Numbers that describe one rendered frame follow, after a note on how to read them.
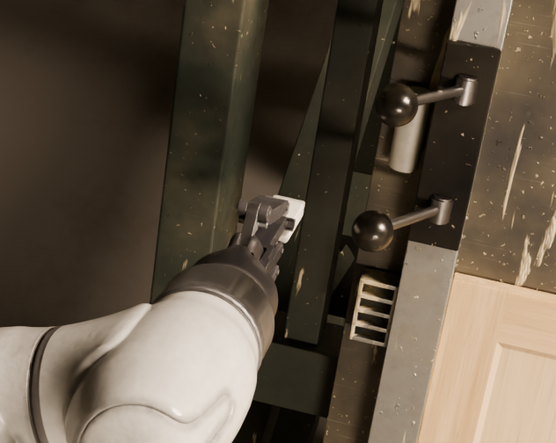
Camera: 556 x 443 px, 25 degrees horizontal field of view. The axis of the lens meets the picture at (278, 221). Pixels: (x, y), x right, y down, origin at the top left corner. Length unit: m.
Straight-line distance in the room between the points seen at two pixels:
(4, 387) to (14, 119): 2.33
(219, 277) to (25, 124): 2.26
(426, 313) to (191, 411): 0.54
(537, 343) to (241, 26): 0.43
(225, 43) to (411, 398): 0.41
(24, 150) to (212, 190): 1.86
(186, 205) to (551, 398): 0.42
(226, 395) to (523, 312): 0.54
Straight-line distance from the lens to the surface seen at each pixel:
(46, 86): 3.23
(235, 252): 0.98
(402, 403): 1.34
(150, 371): 0.79
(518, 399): 1.35
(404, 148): 1.24
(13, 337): 0.89
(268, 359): 1.43
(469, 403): 1.35
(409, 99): 1.10
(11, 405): 0.86
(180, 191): 1.28
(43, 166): 3.06
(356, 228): 1.14
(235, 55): 1.22
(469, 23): 1.19
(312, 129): 2.06
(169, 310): 0.85
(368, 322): 1.32
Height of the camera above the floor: 2.38
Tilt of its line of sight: 55 degrees down
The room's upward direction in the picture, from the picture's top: straight up
